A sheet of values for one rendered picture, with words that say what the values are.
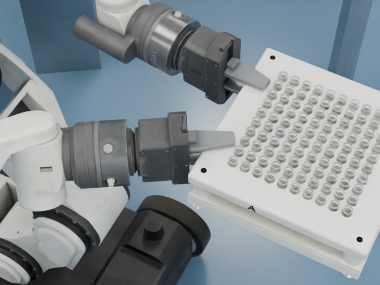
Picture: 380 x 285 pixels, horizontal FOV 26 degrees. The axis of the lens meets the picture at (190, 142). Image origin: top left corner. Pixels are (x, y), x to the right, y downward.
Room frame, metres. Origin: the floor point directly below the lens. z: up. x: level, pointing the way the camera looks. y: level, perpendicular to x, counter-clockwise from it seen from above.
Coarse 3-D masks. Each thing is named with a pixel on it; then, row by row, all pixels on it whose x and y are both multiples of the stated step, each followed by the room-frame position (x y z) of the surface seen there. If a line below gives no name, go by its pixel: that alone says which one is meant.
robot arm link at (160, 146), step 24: (120, 120) 0.63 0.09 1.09; (144, 120) 0.63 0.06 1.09; (168, 120) 0.62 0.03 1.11; (96, 144) 0.59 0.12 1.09; (120, 144) 0.59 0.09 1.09; (144, 144) 0.59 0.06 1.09; (168, 144) 0.59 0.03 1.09; (96, 168) 0.57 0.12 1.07; (120, 168) 0.57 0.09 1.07; (144, 168) 0.58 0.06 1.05; (168, 168) 0.59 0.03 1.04
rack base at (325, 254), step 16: (192, 192) 0.57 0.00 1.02; (208, 208) 0.55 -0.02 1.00; (224, 208) 0.54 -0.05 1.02; (240, 208) 0.54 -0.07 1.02; (240, 224) 0.53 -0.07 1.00; (256, 224) 0.52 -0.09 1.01; (272, 224) 0.52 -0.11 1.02; (272, 240) 0.51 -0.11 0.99; (288, 240) 0.50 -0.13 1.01; (304, 240) 0.50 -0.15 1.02; (320, 256) 0.48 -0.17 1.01; (336, 256) 0.47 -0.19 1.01; (352, 272) 0.46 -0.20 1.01
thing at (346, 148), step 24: (288, 96) 0.68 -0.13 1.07; (312, 96) 0.69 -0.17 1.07; (288, 120) 0.65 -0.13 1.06; (312, 120) 0.65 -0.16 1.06; (360, 120) 0.65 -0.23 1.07; (288, 144) 0.61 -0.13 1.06; (312, 144) 0.61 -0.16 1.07; (336, 144) 0.61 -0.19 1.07; (360, 144) 0.61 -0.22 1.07; (288, 168) 0.57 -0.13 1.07; (336, 168) 0.58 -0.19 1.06; (336, 192) 0.54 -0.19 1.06
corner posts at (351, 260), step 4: (196, 188) 0.56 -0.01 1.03; (200, 188) 0.56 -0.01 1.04; (196, 192) 0.56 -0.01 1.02; (200, 192) 0.56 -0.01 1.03; (204, 192) 0.56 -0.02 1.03; (208, 192) 0.56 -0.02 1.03; (200, 196) 0.56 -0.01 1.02; (204, 196) 0.56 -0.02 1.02; (208, 196) 0.56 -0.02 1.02; (344, 256) 0.47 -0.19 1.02; (348, 256) 0.46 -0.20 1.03; (352, 256) 0.46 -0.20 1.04; (344, 260) 0.47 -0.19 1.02; (348, 260) 0.46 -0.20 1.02; (352, 260) 0.46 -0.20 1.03; (356, 260) 0.46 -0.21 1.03; (360, 260) 0.46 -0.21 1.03; (348, 264) 0.46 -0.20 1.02; (352, 264) 0.46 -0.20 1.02; (356, 264) 0.46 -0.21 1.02; (360, 264) 0.46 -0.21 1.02
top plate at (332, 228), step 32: (256, 64) 0.75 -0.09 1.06; (288, 64) 0.75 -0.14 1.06; (256, 96) 0.69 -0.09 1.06; (320, 96) 0.69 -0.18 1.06; (352, 96) 0.69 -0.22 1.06; (224, 128) 0.64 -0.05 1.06; (256, 128) 0.64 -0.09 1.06; (288, 128) 0.64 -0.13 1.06; (320, 128) 0.64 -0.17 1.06; (224, 160) 0.59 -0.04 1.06; (256, 160) 0.59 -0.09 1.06; (288, 160) 0.59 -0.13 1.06; (224, 192) 0.54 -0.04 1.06; (256, 192) 0.54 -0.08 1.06; (288, 192) 0.54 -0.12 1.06; (320, 192) 0.54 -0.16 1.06; (288, 224) 0.50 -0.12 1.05; (320, 224) 0.49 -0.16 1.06; (352, 224) 0.49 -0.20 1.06
